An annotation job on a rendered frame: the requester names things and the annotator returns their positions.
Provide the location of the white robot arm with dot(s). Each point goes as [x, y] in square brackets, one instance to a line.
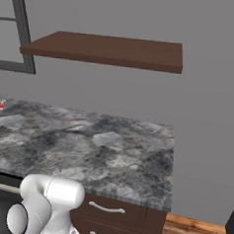
[47, 200]

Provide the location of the dark dishwasher front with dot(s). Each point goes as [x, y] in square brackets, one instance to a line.
[2, 183]

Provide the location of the brown wooden wall shelf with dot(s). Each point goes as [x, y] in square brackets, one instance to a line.
[110, 51]

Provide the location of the grey window frame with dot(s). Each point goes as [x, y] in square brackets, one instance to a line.
[24, 36]

